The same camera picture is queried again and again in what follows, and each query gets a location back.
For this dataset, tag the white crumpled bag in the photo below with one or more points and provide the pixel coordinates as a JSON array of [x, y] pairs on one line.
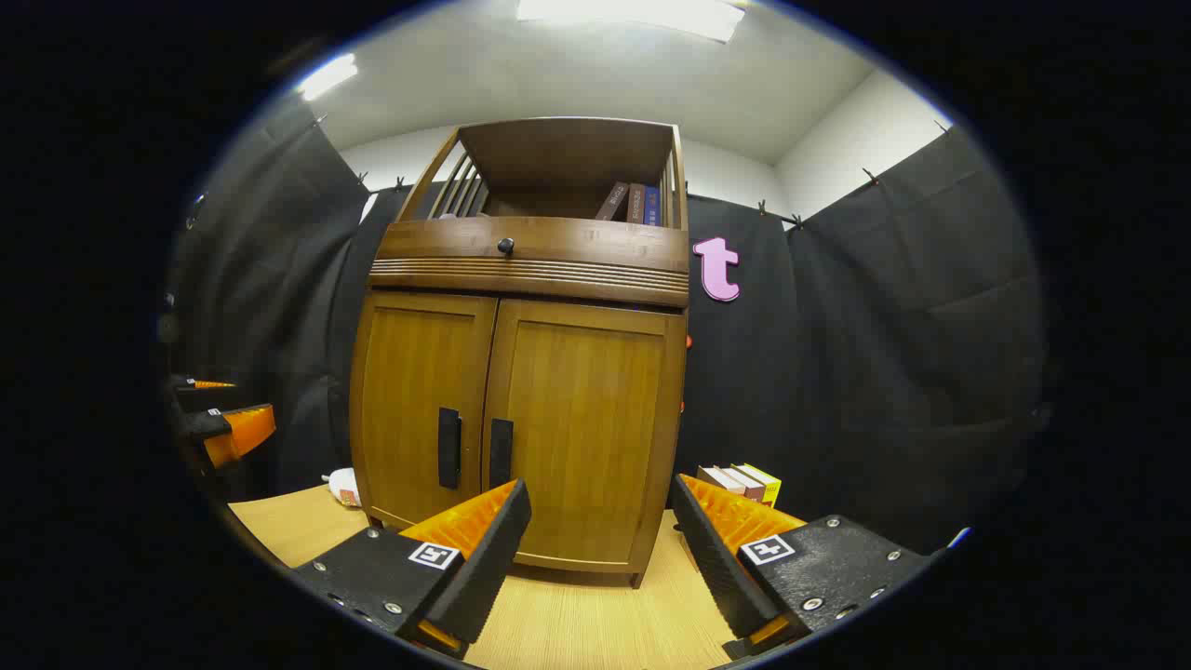
[[344, 486]]

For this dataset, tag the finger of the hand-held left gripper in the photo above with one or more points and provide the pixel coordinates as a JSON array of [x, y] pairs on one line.
[[209, 383], [244, 430]]

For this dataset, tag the black backdrop cloth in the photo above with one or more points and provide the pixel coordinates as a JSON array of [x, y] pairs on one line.
[[884, 372]]

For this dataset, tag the yellow book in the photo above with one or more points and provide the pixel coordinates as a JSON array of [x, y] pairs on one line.
[[765, 482]]

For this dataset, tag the large ceiling light panel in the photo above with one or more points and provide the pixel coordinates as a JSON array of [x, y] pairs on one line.
[[633, 14]]

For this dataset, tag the wooden shoe cabinet door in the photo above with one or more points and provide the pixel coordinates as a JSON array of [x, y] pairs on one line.
[[586, 419], [405, 391]]

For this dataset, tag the orange and white book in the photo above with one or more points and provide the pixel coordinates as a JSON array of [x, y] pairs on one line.
[[715, 477]]

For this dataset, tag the wooden drawer with black knob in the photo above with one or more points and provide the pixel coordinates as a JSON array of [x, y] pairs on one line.
[[586, 247]]

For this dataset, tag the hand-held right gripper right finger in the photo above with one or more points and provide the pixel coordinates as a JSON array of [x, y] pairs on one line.
[[712, 568]]

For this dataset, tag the blue book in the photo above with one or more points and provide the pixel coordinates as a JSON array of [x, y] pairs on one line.
[[651, 206]]

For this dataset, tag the wooden double-door shoe cabinet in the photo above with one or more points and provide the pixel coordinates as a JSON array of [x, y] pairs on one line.
[[558, 149]]

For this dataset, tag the brown book with white label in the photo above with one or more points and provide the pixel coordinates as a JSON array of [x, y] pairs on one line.
[[742, 481]]

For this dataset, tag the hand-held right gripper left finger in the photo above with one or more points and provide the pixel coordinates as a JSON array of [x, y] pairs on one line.
[[488, 558]]

